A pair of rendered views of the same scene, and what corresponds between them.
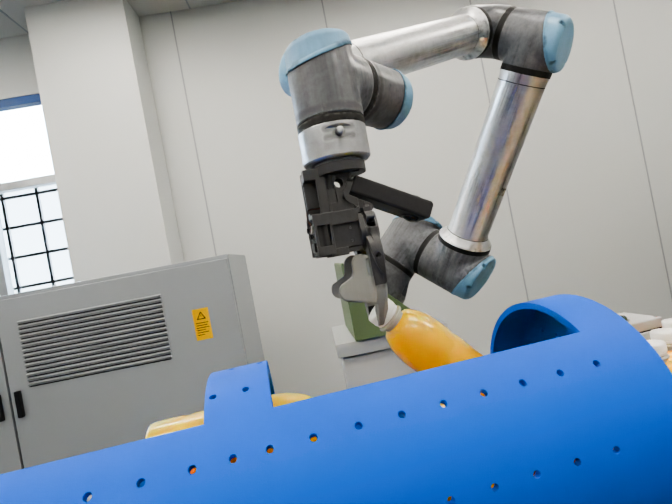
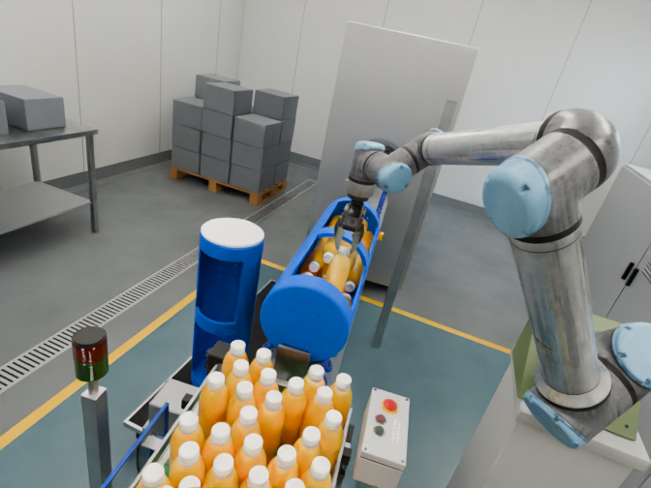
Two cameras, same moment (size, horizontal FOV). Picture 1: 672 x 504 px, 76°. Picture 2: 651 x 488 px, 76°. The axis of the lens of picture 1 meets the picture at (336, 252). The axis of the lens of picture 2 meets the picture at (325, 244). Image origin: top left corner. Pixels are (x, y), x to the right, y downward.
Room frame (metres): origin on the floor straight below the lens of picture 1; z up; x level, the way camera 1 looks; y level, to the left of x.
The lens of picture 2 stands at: (0.89, -1.27, 1.89)
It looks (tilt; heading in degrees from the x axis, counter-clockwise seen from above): 26 degrees down; 108
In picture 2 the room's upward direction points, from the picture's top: 12 degrees clockwise
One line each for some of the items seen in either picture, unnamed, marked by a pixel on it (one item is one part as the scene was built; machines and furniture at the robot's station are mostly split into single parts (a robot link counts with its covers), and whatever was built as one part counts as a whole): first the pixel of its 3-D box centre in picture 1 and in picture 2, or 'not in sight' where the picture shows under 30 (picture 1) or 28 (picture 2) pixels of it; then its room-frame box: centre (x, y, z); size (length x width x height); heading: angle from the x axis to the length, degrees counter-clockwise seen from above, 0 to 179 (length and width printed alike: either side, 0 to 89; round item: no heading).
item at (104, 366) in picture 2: not in sight; (91, 362); (0.29, -0.80, 1.18); 0.06 x 0.06 x 0.05
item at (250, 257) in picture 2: not in sight; (225, 311); (-0.01, 0.18, 0.59); 0.28 x 0.28 x 0.88
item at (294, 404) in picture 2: not in sight; (290, 413); (0.66, -0.53, 1.00); 0.07 x 0.07 x 0.19
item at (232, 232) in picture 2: not in sight; (232, 231); (-0.01, 0.18, 1.03); 0.28 x 0.28 x 0.01
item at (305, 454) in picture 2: not in sight; (303, 466); (0.76, -0.65, 1.00); 0.07 x 0.07 x 0.19
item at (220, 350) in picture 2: not in sight; (223, 363); (0.39, -0.44, 0.95); 0.10 x 0.07 x 0.10; 10
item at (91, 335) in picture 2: not in sight; (91, 364); (0.29, -0.80, 1.18); 0.06 x 0.06 x 0.16
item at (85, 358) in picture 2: not in sight; (90, 346); (0.29, -0.80, 1.23); 0.06 x 0.06 x 0.04
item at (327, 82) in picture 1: (325, 86); (366, 162); (0.57, -0.03, 1.56); 0.10 x 0.09 x 0.12; 140
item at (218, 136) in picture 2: not in sight; (233, 137); (-1.90, 3.04, 0.59); 1.20 x 0.80 x 1.19; 3
